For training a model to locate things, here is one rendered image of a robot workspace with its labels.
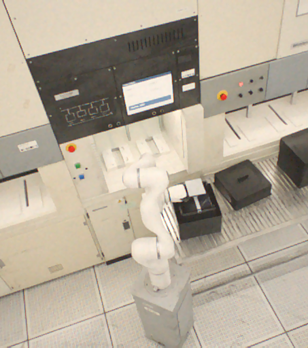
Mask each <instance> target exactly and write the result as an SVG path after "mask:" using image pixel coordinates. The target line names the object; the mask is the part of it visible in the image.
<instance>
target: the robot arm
mask: <svg viewBox="0 0 308 348"><path fill-rule="evenodd" d="M122 181H123V184H124V185H125V186H126V187H127V188H130V189H138V188H145V190H146V192H145V193H142V194H141V199H142V200H141V202H140V213H141V220H142V222H143V224H144V225H145V226H146V228H148V229H149V230H151V232H153V233H154V234H157V237H143V238H138V239H135V240H134V241H133V244H132V245H131V253H132V257H133V258H134V260H135V261H136V262H138V263H139V264H141V265H143V266H146V267H147V268H148V273H147V275H146V281H145V283H146V287H147V289H148V291H149V292H150V293H151V294H152V295H154V296H166V295H168V294H170V293H171V292H172V291H173V290H174V289H175V287H176V285H177V277H176V274H175V273H174V271H173V270H171V269H170V268H169V261H168V260H167V259H170V258H172V257H173V256H174V255H175V253H176V246H175V241H174V240H173V237H172V236H171V235H170V234H169V232H167V229H166V228H165V227H164V225H163V222H162V218H161V213H162V212H163V205H162V204H163V203H169V201H171V202H182V201H185V202H188V201H189V200H190V198H191V197H195V196H190V197H189V195H188V194H187V193H186V191H185V189H187V187H186V185H185V184H183V183H180V184H179V185H178V186H173V187H171V188H169V189H166V188H167V186H168V185H169V181H170V177H169V173H168V172H167V171H166V169H165V168H163V167H158V166H157V165H156V162H155V159H154V157H153V155H151V154H150V153H144V154H142V155H141V156H140V157H139V160H138V161H137V162H135V163H133V164H131V165H130V166H128V167H127V168H126V169H125V172H124V173H123V176H122ZM197 196H198V195H197Z"/></svg>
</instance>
